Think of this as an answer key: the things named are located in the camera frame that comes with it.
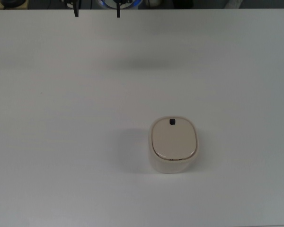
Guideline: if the beige trash can lid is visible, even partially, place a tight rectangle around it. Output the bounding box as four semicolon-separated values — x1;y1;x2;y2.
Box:
151;117;197;161

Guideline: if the small white trash can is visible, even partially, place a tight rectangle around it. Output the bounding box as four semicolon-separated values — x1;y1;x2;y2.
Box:
148;115;199;175

